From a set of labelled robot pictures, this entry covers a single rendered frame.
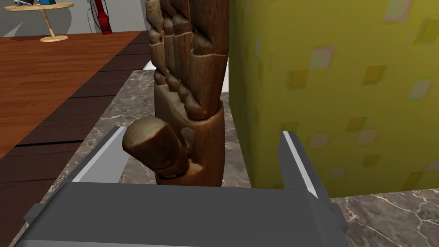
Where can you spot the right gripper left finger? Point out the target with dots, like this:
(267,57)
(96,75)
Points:
(103,161)

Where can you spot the red floor-standing object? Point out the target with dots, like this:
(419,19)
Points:
(102,17)

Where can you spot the yellow patterned box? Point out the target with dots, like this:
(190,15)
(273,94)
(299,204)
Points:
(336,96)

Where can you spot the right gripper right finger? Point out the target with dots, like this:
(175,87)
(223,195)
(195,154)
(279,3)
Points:
(299,164)

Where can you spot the round light wooden side table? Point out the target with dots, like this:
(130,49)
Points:
(44,17)

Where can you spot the brown wooden hand model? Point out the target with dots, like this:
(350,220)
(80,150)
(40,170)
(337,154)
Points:
(187,103)

